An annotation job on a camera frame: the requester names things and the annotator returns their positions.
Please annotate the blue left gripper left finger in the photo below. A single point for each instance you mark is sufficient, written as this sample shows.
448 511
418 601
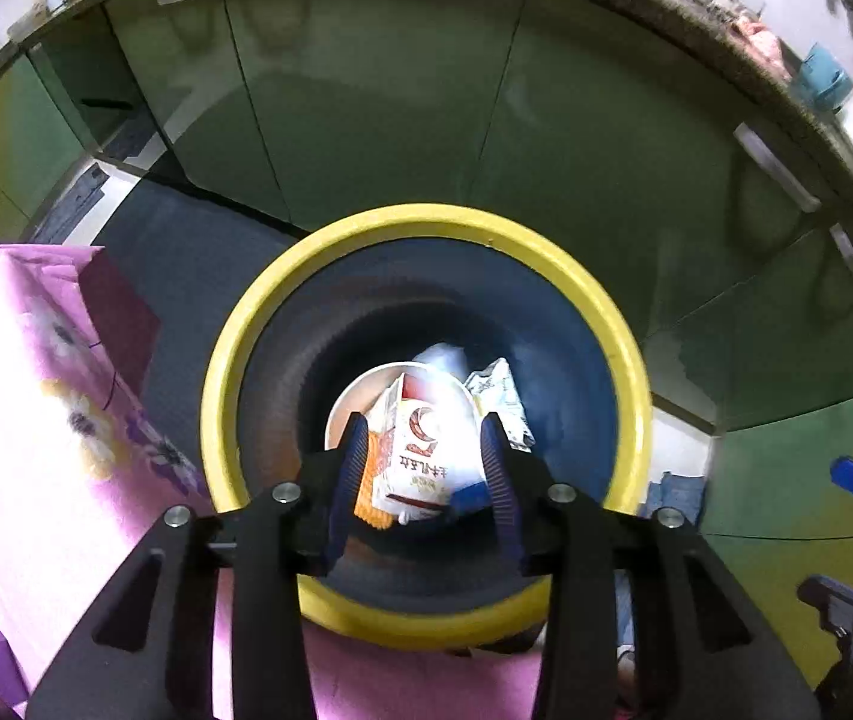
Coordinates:
351 456

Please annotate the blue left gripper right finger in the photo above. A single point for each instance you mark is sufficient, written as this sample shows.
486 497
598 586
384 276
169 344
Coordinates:
501 462

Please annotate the orange foam fruit net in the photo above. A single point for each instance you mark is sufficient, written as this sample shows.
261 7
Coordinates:
365 509

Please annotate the white red snack packet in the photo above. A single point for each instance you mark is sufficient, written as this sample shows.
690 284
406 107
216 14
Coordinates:
425 431

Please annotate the white snack wrapper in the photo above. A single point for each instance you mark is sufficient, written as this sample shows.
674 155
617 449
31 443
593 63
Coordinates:
494 391

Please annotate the white blue powder sachet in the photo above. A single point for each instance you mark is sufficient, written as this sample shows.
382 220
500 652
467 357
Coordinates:
452 359

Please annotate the yellow rimmed dark trash bin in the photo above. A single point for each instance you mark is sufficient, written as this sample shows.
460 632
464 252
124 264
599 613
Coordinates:
373 290

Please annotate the pink floral tablecloth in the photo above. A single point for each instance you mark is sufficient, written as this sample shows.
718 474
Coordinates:
84 472

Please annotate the blue cup on counter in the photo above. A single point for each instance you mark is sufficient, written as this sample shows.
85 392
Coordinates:
822 81

